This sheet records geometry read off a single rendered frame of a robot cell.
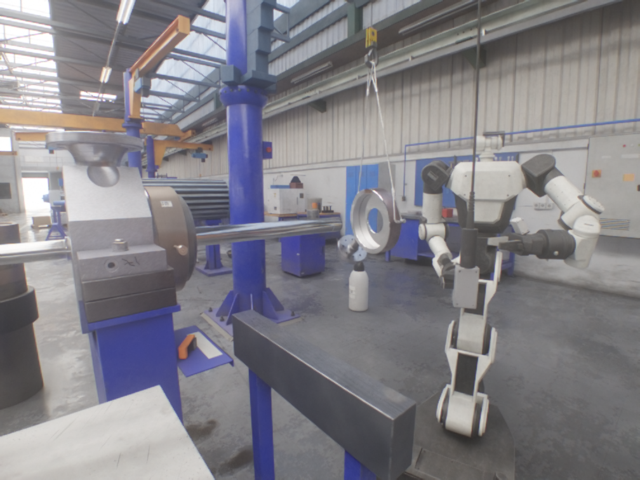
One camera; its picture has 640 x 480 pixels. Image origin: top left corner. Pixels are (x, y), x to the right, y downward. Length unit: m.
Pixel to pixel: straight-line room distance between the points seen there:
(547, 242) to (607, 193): 3.90
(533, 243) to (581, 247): 0.14
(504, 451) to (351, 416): 1.13
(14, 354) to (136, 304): 1.80
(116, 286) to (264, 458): 0.71
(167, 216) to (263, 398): 0.63
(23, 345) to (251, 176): 2.00
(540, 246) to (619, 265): 4.29
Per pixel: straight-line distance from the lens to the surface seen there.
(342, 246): 2.03
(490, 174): 1.46
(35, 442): 0.71
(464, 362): 1.59
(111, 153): 1.13
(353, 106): 7.75
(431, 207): 1.56
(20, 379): 2.68
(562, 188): 1.47
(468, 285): 1.04
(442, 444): 1.68
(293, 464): 1.78
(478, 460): 1.66
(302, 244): 4.56
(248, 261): 3.04
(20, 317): 2.53
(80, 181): 1.04
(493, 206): 1.47
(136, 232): 0.96
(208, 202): 4.93
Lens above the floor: 1.25
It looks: 9 degrees down
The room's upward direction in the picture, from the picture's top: straight up
